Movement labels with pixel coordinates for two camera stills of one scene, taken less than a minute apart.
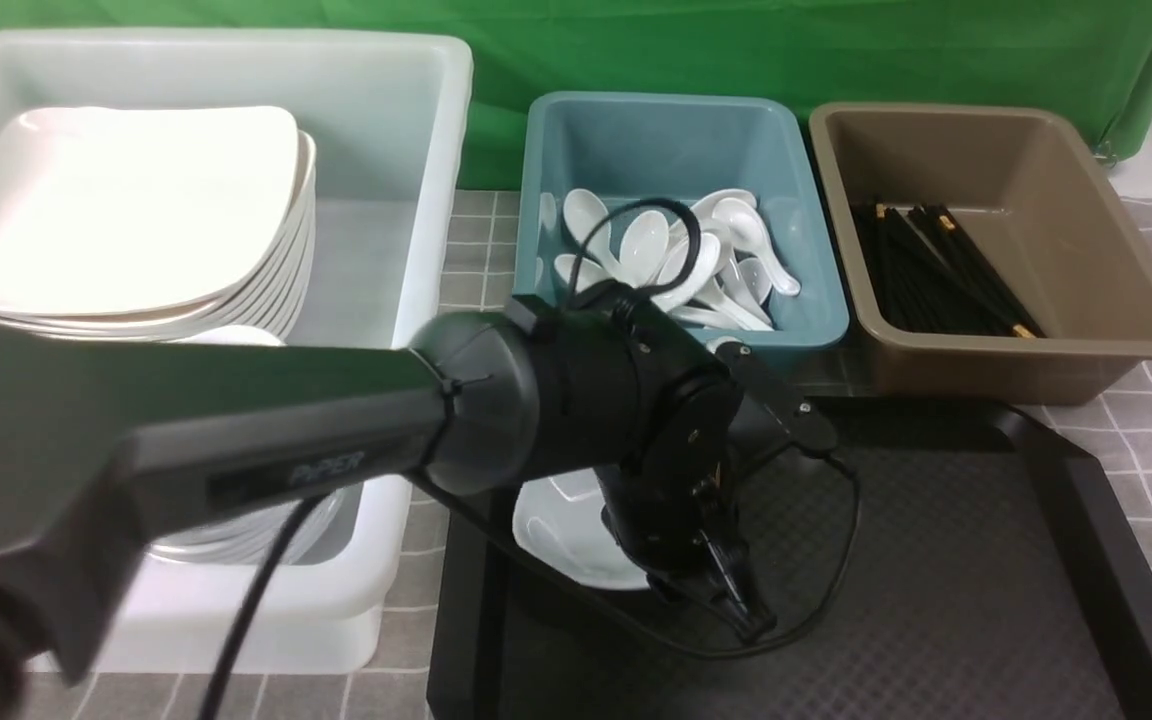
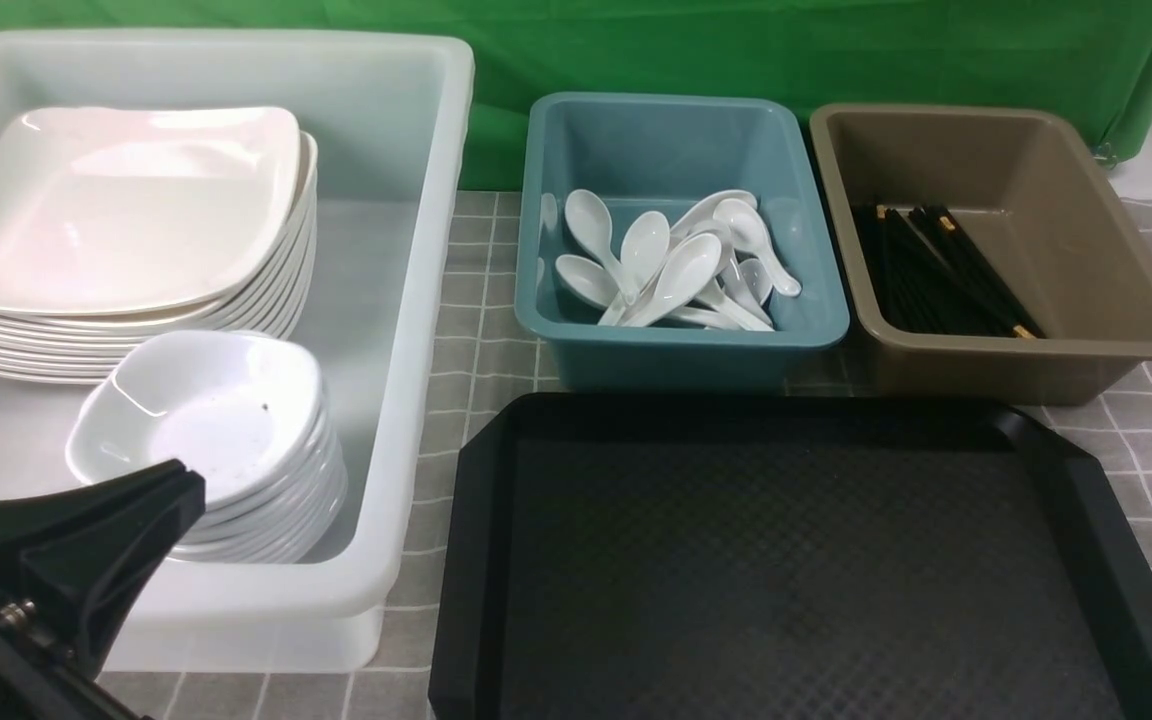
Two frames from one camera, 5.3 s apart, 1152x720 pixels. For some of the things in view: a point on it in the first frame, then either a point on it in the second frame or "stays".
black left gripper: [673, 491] to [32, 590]
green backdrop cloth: [1105, 70] stays
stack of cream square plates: [132, 223] stays
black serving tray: [954, 558] stays
